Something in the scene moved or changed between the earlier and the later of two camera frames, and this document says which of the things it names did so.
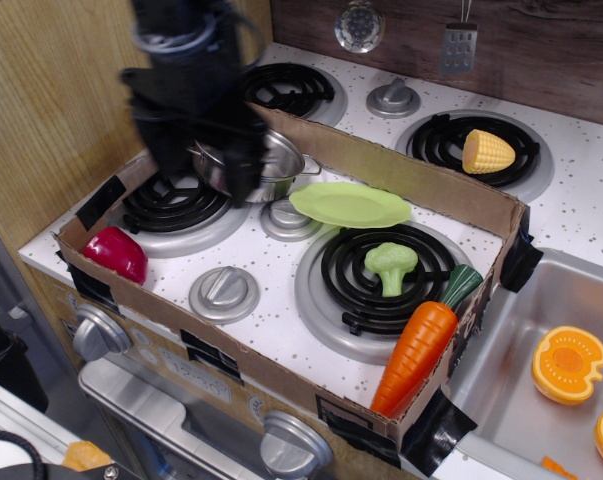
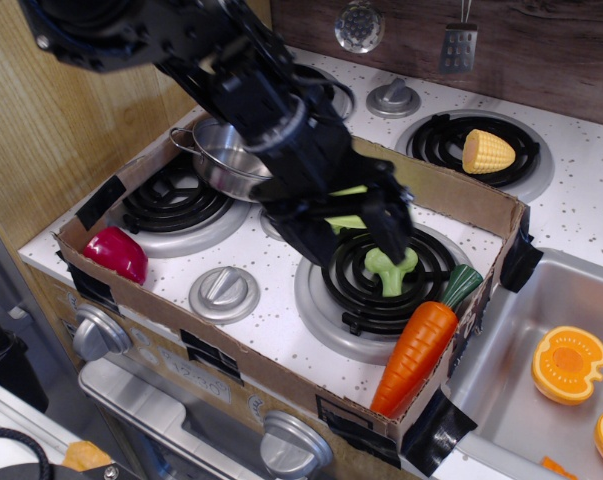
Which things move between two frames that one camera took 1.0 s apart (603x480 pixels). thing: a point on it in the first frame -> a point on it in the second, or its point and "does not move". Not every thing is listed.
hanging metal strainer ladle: (359, 27) does not move
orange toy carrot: (420, 347) does not move
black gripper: (203, 99) -> (311, 156)
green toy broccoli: (391, 261) does not move
